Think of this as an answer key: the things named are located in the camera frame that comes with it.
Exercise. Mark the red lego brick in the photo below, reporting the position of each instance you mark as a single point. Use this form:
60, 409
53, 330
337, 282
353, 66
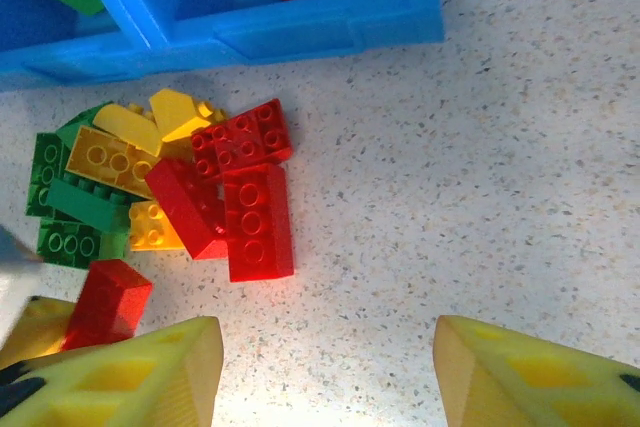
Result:
182, 209
250, 139
257, 222
107, 304

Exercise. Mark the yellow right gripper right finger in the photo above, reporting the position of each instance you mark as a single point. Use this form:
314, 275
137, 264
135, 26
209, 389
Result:
530, 387

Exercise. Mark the blue three-compartment bin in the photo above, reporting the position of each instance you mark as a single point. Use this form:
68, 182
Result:
300, 27

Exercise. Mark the yellow sloped lego brick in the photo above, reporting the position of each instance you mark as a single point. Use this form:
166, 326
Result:
127, 129
172, 114

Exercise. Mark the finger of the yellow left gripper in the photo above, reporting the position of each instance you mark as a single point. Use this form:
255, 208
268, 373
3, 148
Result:
42, 327

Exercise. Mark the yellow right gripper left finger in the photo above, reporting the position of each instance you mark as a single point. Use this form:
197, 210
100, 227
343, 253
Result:
110, 387

